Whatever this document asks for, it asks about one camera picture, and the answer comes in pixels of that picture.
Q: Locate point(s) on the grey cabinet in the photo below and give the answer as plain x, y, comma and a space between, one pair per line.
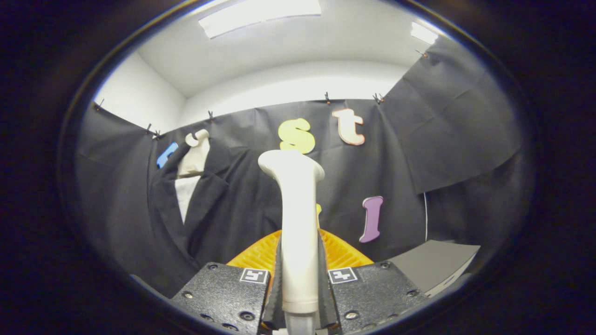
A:
433, 260

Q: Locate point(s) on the white garment steamer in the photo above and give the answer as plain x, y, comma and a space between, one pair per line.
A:
298, 232

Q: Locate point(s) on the black suit jacket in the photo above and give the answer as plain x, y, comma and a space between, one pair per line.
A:
209, 218

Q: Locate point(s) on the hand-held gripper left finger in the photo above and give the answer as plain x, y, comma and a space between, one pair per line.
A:
274, 302

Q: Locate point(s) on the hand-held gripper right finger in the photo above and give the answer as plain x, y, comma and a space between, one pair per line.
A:
326, 302

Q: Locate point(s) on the small ceiling light panel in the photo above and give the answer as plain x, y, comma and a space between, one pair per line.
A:
423, 33

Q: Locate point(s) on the black backdrop cloth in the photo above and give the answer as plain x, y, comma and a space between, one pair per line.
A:
442, 130

